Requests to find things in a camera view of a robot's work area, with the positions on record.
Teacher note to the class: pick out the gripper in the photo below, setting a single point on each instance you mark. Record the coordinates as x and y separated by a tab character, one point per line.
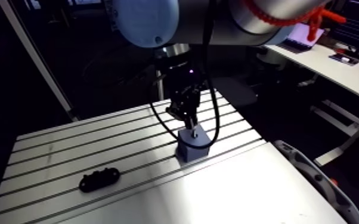
182	84

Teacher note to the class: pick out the steel bolt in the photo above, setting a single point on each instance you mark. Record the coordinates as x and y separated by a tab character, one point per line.
194	134

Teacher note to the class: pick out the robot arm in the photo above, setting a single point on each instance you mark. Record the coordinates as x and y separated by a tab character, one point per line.
145	22

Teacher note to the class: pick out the dark blue-grey block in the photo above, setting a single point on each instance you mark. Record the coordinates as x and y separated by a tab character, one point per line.
195	151

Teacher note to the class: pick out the black oval holder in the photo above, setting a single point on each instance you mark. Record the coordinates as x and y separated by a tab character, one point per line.
99	179

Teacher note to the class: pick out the open laptop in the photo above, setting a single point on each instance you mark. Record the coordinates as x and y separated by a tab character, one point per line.
303	37

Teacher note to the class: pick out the white desk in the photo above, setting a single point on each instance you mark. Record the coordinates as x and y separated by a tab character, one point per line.
329	67

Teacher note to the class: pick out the pale holed strip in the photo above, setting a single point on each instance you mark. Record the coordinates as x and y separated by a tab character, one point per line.
320	181

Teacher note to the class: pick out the white post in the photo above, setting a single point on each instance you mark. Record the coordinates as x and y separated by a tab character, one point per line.
37	59

